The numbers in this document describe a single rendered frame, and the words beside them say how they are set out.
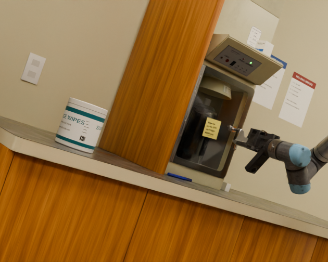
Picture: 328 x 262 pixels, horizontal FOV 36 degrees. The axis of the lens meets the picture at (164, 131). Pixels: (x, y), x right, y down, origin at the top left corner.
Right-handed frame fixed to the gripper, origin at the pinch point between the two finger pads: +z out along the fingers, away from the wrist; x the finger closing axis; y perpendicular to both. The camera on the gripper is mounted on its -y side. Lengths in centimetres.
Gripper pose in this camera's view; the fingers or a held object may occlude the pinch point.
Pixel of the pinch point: (236, 143)
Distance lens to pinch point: 208.5
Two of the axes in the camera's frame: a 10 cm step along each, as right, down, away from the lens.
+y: 3.3, -9.4, 0.2
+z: -5.5, -1.7, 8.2
